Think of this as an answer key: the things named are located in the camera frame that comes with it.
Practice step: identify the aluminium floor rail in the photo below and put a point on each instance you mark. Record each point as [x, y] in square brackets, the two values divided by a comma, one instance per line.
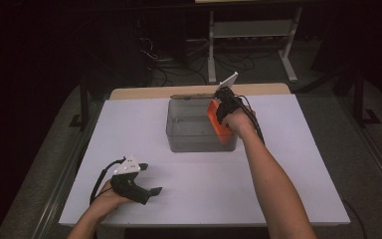
[59, 192]
[374, 156]

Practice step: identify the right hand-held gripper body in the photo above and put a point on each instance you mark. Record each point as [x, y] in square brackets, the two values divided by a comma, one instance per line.
[229, 99]

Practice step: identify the grey transparent plastic box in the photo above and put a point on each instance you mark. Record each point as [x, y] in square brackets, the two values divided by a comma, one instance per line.
[189, 132]

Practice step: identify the black metal stand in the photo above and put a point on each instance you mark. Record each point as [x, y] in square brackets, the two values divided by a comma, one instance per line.
[359, 99]
[84, 106]

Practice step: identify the white table board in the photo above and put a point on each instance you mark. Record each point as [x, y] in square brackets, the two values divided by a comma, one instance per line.
[129, 126]

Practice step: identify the wooden table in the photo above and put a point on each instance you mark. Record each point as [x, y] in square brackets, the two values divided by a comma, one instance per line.
[139, 92]

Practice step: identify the grey metal desk frame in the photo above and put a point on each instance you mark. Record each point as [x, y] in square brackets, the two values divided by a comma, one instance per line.
[252, 29]

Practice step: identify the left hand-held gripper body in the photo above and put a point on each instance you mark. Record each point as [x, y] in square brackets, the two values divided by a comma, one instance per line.
[127, 187]

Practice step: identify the person's left hand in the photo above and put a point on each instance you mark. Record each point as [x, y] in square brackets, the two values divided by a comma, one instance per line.
[107, 199]

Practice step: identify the orange phone case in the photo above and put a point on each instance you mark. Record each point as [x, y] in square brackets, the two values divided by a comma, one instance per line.
[225, 134]

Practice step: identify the person's right hand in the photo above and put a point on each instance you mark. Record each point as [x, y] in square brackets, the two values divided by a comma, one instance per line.
[242, 122]

